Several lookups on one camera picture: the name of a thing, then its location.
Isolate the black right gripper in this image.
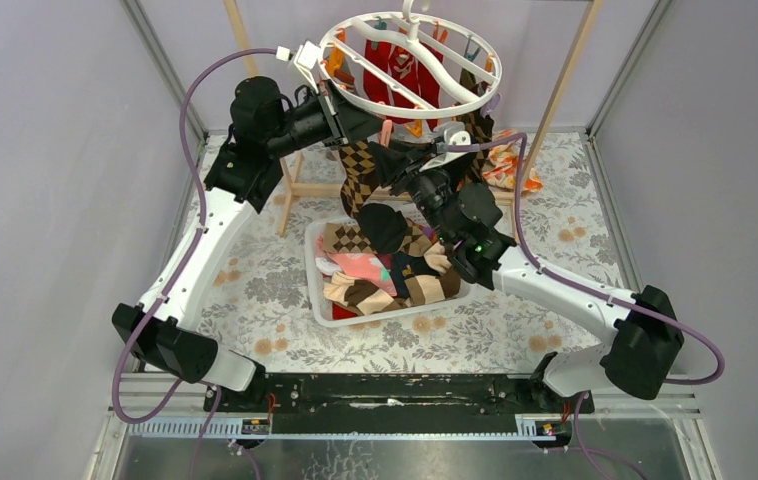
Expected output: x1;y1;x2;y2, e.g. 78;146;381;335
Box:
367;136;457;245

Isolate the brown yellow argyle sock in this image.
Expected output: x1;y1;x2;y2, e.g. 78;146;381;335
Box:
337;140;380;218

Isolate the white round sock hanger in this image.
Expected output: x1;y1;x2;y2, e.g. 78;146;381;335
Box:
310;1;503;121

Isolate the brown beige striped sock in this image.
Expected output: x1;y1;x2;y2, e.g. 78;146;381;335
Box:
323;244;462;316

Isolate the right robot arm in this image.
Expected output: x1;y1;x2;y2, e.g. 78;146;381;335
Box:
368;142;684;412

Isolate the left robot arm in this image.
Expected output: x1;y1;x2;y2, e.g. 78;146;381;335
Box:
112;76;383;411

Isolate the pink clothespin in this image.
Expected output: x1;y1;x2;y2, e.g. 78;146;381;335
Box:
378;119;394;147

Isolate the dark green sock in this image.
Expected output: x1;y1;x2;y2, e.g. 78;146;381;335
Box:
356;203;410;254

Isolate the orange patterned cloth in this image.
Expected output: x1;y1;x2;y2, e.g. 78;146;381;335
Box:
480;129;543;193

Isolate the brown argyle hanging sock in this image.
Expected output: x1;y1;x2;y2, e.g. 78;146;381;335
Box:
451;70;495;186

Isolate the red sock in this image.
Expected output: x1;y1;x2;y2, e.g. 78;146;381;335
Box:
362;40;440;109

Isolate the beige green argyle sock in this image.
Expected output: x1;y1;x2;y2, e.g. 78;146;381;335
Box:
322;223;376;254

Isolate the white laundry basket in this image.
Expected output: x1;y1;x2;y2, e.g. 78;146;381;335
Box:
304;215;477;328

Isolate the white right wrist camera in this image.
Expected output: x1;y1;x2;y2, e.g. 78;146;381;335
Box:
423;121;473;170

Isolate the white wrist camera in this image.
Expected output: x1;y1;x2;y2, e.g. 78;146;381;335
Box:
275;40;323;93
423;121;473;170

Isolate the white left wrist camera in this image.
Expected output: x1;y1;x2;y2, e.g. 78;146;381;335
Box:
275;40;323;93

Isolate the wooden drying rack frame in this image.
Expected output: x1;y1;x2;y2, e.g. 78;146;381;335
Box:
223;1;602;238

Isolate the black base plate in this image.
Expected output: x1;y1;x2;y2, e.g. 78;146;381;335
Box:
203;373;582;416

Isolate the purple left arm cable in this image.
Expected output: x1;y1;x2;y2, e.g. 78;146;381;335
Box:
109;46;280;480

